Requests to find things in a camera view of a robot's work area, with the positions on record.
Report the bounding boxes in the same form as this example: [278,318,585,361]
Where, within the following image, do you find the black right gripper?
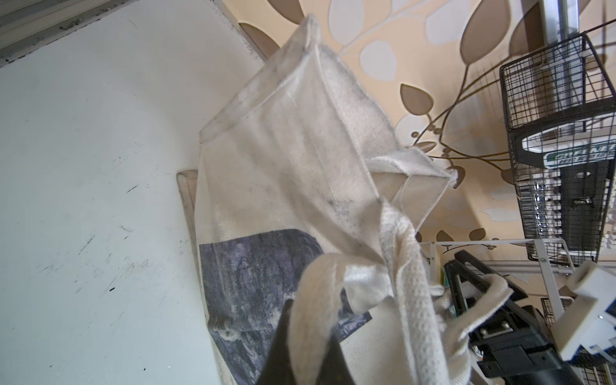
[444,250,582,384]

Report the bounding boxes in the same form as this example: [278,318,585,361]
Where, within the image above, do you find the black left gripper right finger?
[317,335,355,385]

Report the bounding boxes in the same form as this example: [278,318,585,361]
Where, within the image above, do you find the black white tool set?
[514,129,615,253]

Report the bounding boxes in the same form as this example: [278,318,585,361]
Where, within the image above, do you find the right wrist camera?
[551,261,615,363]

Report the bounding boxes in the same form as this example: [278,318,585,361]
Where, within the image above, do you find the black wire basket back wall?
[500,33,615,266]

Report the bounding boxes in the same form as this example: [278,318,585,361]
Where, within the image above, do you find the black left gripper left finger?
[256,299,295,385]

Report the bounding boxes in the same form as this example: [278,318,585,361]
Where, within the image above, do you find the cream Monet print tote bag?
[194,16,488,384]

